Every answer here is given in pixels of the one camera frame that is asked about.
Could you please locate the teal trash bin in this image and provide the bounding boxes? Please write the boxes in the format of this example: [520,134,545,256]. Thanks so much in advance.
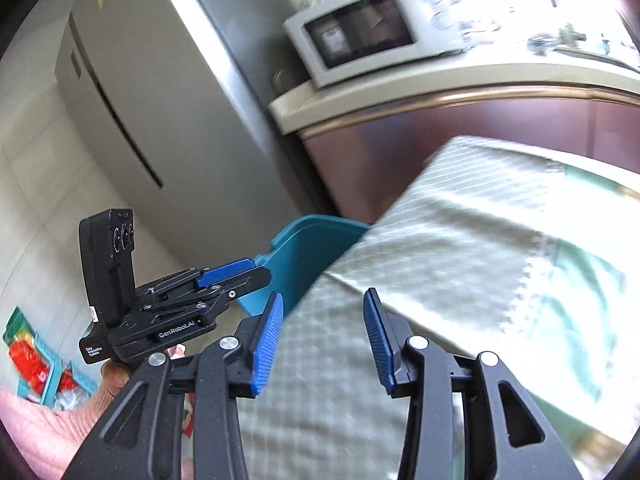
[239,214,370,316]

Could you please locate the patterned tablecloth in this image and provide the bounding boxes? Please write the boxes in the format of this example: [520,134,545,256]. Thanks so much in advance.
[239,136,639,479]

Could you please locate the person's left hand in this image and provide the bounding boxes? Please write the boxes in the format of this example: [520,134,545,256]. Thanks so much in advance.
[100,344,186,403]

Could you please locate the kitchen counter with cabinets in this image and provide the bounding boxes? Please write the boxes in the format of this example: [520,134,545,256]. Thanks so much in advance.
[269,52,639,223]

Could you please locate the teal basket with packets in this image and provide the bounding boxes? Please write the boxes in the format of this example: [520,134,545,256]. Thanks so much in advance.
[2,307,98,411]

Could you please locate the pink sleeve left forearm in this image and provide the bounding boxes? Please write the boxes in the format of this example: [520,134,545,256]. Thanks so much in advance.
[1,388,112,479]

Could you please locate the grey refrigerator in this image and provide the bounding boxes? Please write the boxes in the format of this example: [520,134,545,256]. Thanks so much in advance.
[55,0,323,266]

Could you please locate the white microwave oven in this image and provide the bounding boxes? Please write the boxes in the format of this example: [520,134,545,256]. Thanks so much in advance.
[284,0,466,88]

